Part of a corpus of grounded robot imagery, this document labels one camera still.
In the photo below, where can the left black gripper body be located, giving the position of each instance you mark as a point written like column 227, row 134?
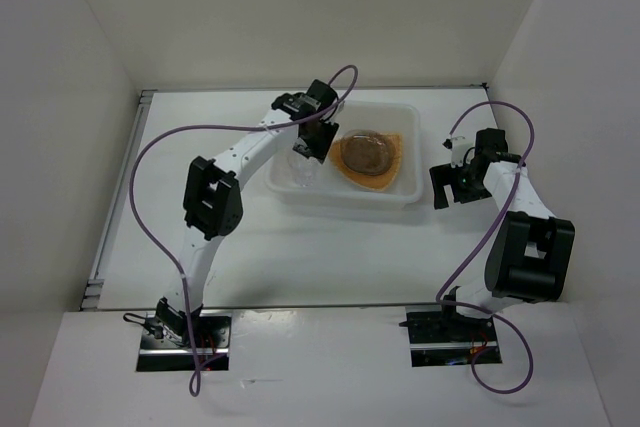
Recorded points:
column 317, row 143

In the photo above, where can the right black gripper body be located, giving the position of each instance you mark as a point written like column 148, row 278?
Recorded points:
column 470, row 188

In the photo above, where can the clear glass plate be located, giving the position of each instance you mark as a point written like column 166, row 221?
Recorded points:
column 367, row 152

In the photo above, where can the triangular woven bamboo tray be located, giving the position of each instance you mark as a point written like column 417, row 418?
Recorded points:
column 377, row 183

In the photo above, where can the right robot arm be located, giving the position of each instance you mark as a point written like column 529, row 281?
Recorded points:
column 529, row 257

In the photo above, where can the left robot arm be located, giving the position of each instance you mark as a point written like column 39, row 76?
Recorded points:
column 212, row 198

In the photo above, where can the white plastic bin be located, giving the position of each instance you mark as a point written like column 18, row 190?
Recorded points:
column 333, row 195

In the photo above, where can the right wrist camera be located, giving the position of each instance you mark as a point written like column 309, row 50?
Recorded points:
column 462, row 151

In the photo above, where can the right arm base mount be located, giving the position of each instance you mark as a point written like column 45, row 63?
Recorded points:
column 439, row 337

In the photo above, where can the aluminium table edge rail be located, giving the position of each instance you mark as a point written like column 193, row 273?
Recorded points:
column 89, row 304

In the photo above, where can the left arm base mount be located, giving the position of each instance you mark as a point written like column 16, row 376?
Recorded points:
column 161, row 351

